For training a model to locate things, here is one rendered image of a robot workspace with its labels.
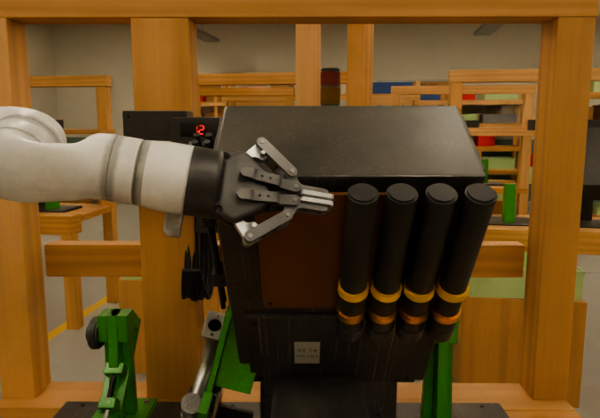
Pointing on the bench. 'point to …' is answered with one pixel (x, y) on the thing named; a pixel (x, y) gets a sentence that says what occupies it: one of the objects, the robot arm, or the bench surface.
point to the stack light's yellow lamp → (329, 96)
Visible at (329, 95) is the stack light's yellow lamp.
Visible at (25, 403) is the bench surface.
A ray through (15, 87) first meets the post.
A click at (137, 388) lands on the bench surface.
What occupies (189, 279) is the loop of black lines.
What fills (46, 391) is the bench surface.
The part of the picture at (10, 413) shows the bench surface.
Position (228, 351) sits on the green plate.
